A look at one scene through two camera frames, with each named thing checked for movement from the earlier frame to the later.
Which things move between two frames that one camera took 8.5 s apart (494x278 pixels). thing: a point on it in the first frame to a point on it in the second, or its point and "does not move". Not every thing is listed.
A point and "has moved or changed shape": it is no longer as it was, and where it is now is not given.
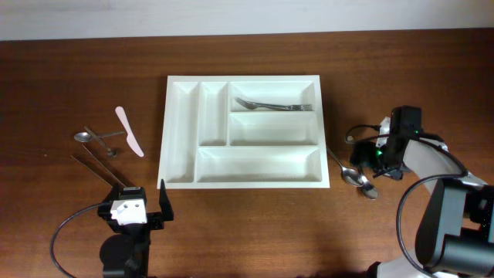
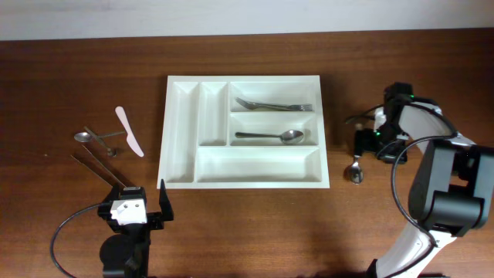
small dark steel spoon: (112, 153) does not move
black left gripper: (157, 218) does not move
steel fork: (252, 105) does not move
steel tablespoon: (350, 175) to (289, 137)
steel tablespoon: (367, 188) has moved or changed shape
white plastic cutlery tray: (242, 132) does not move
